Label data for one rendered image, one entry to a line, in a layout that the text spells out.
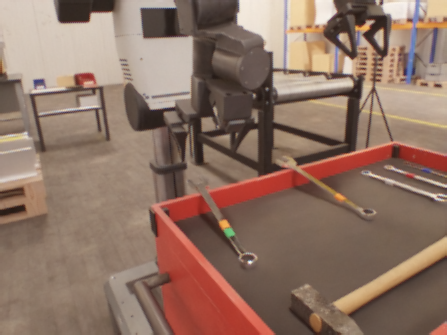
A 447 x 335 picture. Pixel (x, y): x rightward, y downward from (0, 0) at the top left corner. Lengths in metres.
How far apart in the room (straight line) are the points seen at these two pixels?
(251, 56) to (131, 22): 0.61
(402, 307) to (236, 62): 0.38
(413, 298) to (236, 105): 0.35
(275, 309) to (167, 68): 0.77
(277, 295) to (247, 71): 0.30
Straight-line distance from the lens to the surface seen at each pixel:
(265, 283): 0.51
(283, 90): 2.53
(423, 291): 0.55
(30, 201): 3.02
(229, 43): 0.47
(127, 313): 1.46
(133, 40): 1.02
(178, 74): 1.06
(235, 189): 0.71
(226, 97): 0.45
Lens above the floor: 1.22
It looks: 20 degrees down
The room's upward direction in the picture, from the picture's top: 2 degrees counter-clockwise
